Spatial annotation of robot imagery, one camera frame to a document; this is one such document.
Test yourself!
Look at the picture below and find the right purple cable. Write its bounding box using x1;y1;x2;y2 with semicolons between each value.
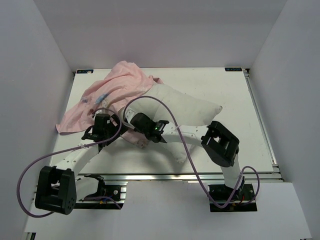
122;96;261;209

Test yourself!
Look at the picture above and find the blue label sticker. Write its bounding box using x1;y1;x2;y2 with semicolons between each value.
76;69;94;74
224;67;243;72

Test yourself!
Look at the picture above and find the pink and purple Frozen pillowcase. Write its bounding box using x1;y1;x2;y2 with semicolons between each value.
56;61;163;135

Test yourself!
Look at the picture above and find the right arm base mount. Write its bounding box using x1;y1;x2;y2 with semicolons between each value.
208;184;258;213

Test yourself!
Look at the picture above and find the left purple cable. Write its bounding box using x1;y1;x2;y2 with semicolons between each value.
16;113;123;218

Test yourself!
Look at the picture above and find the purple cable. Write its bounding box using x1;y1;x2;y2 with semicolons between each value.
122;96;261;209
16;113;123;218

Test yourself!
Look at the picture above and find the blue label sticker left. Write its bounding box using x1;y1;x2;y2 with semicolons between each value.
76;69;94;74

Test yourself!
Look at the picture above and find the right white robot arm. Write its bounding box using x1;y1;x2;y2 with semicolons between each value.
125;110;244;200

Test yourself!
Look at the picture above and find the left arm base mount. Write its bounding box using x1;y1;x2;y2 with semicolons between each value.
74;174;126;210

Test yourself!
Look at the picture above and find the aluminium table front rail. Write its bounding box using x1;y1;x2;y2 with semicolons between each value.
77;172;286;183

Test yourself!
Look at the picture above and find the blue label sticker right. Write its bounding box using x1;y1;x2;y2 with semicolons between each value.
224;67;243;72

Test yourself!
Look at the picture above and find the white pillow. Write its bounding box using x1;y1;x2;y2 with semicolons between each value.
118;83;223;164

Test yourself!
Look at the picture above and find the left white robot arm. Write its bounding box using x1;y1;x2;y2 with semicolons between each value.
34;113;124;215

